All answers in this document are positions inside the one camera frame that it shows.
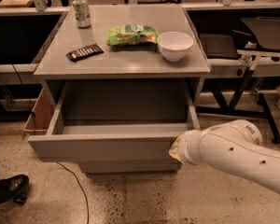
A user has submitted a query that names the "grey top drawer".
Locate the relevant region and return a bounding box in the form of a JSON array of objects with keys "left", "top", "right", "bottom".
[{"left": 28, "top": 79, "right": 199, "bottom": 162}]

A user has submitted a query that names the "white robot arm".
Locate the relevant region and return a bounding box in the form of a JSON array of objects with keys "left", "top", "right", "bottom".
[{"left": 169, "top": 119, "right": 280, "bottom": 194}]

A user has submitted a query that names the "grey drawer cabinet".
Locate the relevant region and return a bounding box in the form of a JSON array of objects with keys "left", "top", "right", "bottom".
[{"left": 35, "top": 5, "right": 210, "bottom": 174}]

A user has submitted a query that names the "white bowl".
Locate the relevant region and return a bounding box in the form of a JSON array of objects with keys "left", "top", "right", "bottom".
[{"left": 157, "top": 32, "right": 194, "bottom": 62}]

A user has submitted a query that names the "green chip bag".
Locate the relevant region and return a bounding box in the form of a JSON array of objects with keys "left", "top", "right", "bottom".
[{"left": 106, "top": 24, "right": 159, "bottom": 46}]

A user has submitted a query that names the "dark chocolate bar wrapper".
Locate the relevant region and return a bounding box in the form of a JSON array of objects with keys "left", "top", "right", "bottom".
[{"left": 66, "top": 44, "right": 104, "bottom": 63}]

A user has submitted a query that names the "brown cardboard box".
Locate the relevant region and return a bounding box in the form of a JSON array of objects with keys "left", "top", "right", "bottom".
[{"left": 23, "top": 90, "right": 53, "bottom": 141}]

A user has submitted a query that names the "black leather shoe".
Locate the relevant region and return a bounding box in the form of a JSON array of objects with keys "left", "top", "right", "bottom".
[{"left": 0, "top": 175, "right": 29, "bottom": 204}]

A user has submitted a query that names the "silver green soda can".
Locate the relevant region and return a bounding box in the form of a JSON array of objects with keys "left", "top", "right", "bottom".
[{"left": 72, "top": 0, "right": 91, "bottom": 28}]

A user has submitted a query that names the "black floor cable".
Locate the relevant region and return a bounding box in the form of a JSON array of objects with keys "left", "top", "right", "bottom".
[{"left": 56, "top": 161, "right": 91, "bottom": 224}]

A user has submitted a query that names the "black frame side table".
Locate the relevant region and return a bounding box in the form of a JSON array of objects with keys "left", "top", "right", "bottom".
[{"left": 197, "top": 17, "right": 280, "bottom": 144}]

